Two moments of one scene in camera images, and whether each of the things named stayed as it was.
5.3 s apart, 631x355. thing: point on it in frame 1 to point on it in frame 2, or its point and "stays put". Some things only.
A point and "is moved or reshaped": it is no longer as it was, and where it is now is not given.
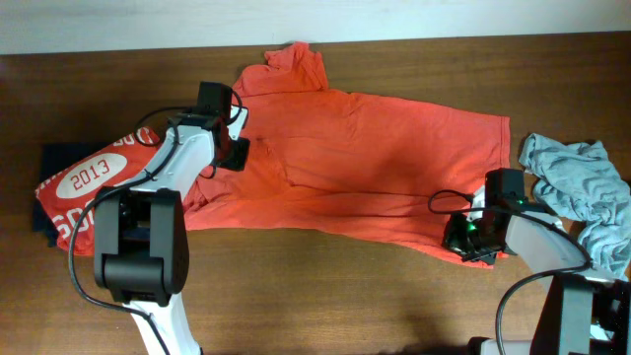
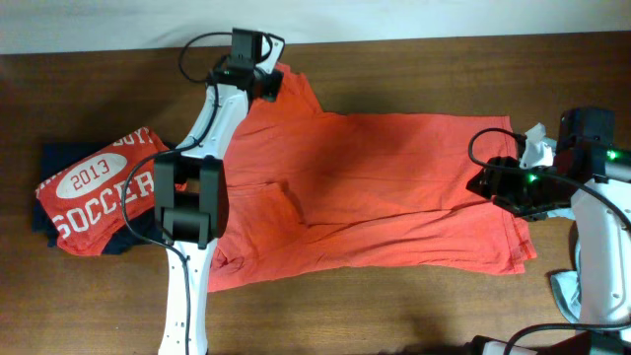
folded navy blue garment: x=58 y=159 stays put
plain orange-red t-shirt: x=329 y=162 is moved or reshaped
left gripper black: x=237 y=154 to x=271 y=83
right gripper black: x=451 y=242 to x=501 y=184
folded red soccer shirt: x=64 y=195 stays put
